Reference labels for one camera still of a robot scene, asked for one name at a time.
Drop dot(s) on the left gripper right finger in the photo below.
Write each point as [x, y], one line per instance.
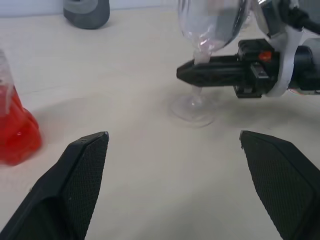
[285, 190]

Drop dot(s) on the red liquid plastic bottle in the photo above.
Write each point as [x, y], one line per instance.
[15, 130]

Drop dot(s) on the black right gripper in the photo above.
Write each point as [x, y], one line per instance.
[265, 72]

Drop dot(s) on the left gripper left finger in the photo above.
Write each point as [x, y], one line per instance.
[62, 190]

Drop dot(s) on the clear wine glass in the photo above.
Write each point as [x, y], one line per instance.
[207, 25]

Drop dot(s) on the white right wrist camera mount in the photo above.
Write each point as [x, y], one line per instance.
[287, 62]

